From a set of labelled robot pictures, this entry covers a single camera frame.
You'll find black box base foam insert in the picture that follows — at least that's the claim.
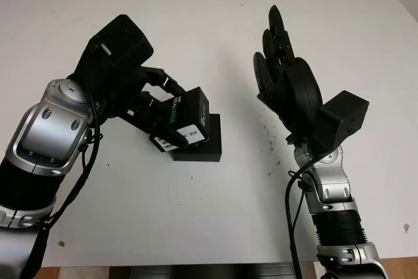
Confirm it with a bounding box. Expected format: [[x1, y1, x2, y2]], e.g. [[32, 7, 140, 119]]
[[171, 114, 223, 163]]

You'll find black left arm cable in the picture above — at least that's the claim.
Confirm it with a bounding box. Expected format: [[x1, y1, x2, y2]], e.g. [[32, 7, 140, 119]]
[[22, 99, 104, 279]]

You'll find black printed RealSense box lid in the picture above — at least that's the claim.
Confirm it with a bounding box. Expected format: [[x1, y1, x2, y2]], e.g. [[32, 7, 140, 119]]
[[148, 86, 210, 154]]

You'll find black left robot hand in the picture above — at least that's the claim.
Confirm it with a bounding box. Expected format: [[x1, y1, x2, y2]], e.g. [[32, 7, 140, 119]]
[[67, 40, 190, 149]]

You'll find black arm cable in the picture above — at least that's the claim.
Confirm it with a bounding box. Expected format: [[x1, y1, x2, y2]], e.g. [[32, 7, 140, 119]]
[[22, 99, 104, 279], [285, 157, 316, 279]]

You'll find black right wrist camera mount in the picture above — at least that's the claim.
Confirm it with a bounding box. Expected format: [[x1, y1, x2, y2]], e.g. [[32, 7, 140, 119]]
[[313, 90, 370, 159]]

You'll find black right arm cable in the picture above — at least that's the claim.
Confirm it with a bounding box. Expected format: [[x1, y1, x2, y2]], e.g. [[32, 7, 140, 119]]
[[285, 157, 316, 279]]

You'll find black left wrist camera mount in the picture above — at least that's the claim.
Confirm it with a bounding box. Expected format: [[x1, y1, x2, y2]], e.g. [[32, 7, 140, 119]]
[[90, 14, 155, 74]]

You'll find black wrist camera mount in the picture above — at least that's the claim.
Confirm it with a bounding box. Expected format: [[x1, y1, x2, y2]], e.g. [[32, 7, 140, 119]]
[[90, 14, 155, 74], [313, 90, 370, 159]]

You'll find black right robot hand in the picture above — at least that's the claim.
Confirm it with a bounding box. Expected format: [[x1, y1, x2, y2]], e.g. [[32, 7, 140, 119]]
[[253, 5, 324, 145]]

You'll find dark robot torso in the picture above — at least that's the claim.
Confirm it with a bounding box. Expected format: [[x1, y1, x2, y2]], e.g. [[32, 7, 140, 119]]
[[130, 263, 314, 279]]

